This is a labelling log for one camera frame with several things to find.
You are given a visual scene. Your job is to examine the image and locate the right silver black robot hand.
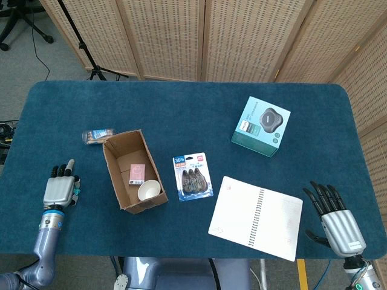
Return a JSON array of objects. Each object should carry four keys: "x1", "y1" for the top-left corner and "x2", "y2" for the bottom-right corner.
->
[{"x1": 303, "y1": 180, "x2": 368, "y2": 258}]

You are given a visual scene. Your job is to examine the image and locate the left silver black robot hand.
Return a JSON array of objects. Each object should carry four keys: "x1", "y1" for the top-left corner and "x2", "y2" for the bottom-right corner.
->
[{"x1": 43, "y1": 158, "x2": 82, "y2": 209}]

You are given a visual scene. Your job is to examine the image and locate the open brown cardboard box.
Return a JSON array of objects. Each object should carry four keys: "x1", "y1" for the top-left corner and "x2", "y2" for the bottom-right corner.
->
[{"x1": 102, "y1": 129, "x2": 169, "y2": 215}]

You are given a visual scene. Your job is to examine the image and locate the pink card pack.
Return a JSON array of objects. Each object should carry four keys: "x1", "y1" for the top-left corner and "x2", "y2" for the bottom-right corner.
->
[{"x1": 128, "y1": 163, "x2": 145, "y2": 185}]

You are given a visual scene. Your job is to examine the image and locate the teal speaker product box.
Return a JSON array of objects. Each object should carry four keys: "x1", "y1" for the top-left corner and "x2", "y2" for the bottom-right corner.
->
[{"x1": 230, "y1": 95, "x2": 291, "y2": 158}]

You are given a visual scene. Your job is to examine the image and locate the clear plastic tube with sticks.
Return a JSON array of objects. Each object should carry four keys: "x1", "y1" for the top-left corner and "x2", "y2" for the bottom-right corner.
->
[{"x1": 81, "y1": 128, "x2": 116, "y2": 146}]

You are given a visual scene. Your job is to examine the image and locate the open white spiral notebook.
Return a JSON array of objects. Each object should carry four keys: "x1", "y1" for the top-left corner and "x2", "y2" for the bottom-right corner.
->
[{"x1": 207, "y1": 175, "x2": 304, "y2": 262}]

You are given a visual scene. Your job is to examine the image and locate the white paper cup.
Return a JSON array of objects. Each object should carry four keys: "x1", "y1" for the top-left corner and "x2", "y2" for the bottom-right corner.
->
[{"x1": 137, "y1": 179, "x2": 161, "y2": 201}]

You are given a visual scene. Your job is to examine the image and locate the correction tape blister pack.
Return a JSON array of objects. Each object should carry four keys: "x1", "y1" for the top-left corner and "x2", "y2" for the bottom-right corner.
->
[{"x1": 172, "y1": 152, "x2": 215, "y2": 202}]

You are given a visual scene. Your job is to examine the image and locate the black tripod stand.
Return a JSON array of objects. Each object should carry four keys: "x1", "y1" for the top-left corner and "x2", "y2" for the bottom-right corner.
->
[{"x1": 57, "y1": 0, "x2": 129, "y2": 82}]

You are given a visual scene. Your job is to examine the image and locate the blue felt table mat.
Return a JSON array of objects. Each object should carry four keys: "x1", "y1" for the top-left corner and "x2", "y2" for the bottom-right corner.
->
[{"x1": 0, "y1": 80, "x2": 387, "y2": 260}]

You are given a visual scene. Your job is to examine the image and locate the grey robot torso base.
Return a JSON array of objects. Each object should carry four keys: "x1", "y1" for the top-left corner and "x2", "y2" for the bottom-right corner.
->
[{"x1": 112, "y1": 256, "x2": 252, "y2": 290}]

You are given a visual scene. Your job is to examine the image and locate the black office chair base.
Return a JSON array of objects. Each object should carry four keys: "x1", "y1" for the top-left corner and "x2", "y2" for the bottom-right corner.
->
[{"x1": 0, "y1": 0, "x2": 54, "y2": 51}]

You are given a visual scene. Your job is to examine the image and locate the woven folding screen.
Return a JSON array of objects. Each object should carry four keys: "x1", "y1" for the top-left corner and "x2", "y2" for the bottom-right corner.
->
[{"x1": 39, "y1": 0, "x2": 387, "y2": 212}]

